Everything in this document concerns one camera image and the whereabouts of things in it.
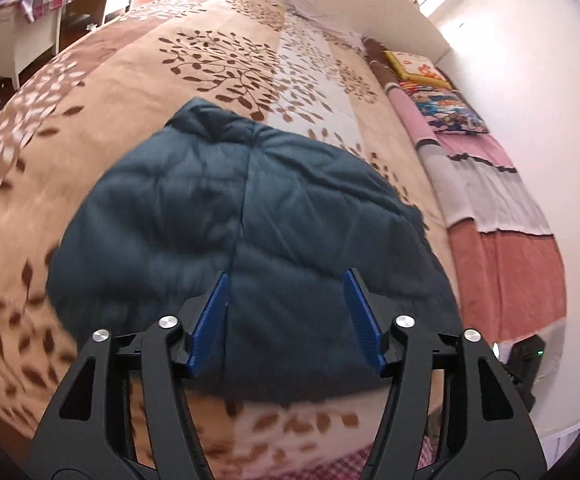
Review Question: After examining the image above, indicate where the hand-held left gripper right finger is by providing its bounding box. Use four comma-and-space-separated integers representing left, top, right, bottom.
342, 267, 545, 480

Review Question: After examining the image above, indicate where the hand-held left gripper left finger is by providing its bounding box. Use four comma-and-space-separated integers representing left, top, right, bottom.
30, 272, 231, 480

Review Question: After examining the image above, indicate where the dark teal quilted jacket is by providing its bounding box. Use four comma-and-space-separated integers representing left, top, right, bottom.
45, 97, 463, 406

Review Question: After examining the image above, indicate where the person's plaid clothing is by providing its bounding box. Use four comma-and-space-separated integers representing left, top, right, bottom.
315, 447, 443, 480

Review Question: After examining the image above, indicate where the pink striped blanket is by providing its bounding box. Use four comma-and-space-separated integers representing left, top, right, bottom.
362, 35, 568, 343

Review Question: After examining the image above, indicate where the colourful cartoon cushion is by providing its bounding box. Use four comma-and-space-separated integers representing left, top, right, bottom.
402, 85, 489, 135

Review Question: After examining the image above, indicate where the beige leaf-print bed blanket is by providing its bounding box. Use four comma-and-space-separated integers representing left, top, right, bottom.
0, 0, 450, 480

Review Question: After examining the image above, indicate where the yellow cushion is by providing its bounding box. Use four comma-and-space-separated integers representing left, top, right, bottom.
384, 50, 449, 86

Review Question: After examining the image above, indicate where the white pillow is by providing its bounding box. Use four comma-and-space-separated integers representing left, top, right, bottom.
270, 0, 365, 46

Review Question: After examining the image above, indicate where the white drawer cabinet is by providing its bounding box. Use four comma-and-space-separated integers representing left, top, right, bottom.
0, 10, 61, 88

